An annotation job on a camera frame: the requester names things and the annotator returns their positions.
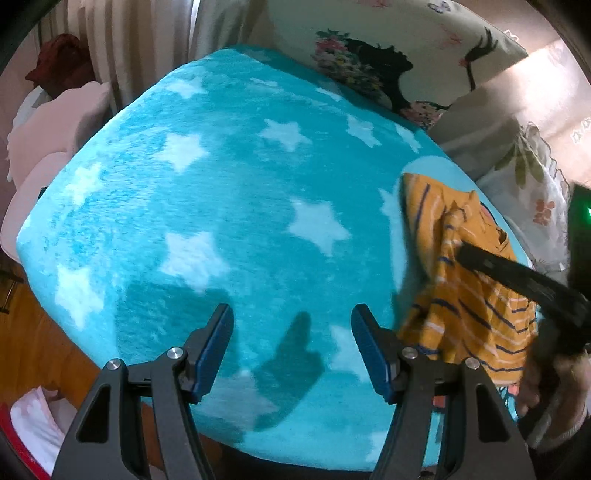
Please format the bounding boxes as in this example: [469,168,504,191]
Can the beige curtain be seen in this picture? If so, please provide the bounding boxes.
[48,0,262,123]

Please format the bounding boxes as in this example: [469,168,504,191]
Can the white cloth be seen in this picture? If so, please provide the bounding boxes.
[9,387,77,476]

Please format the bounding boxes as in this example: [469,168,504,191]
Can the red basket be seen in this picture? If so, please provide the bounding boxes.
[0,401,51,480]

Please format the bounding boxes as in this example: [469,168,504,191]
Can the pink pillows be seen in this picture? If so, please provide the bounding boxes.
[0,80,114,259]

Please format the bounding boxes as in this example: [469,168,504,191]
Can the blue star print blanket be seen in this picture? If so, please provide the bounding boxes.
[16,44,532,472]

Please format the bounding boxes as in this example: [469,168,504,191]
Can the dark red cloth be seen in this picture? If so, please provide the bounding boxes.
[25,33,95,99]

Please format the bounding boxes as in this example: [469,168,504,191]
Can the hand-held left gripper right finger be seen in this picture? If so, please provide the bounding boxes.
[351,305,539,480]

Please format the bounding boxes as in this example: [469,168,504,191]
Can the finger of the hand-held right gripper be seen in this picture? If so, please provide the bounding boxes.
[456,243,591,326]

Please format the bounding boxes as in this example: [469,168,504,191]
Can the yellow striped sweater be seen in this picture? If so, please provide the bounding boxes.
[397,173,539,386]

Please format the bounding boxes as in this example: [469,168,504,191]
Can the person's right forearm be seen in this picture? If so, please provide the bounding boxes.
[526,399,591,455]

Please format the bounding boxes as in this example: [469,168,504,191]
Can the cream figure print pillow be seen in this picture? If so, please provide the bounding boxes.
[268,0,529,130]

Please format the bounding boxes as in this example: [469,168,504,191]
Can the white leaf print pillow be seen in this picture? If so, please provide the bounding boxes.
[478,122,573,273]

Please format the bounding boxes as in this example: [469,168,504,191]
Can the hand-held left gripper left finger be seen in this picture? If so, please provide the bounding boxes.
[52,303,235,480]

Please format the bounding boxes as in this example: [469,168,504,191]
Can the person's right hand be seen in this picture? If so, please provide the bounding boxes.
[515,344,591,423]

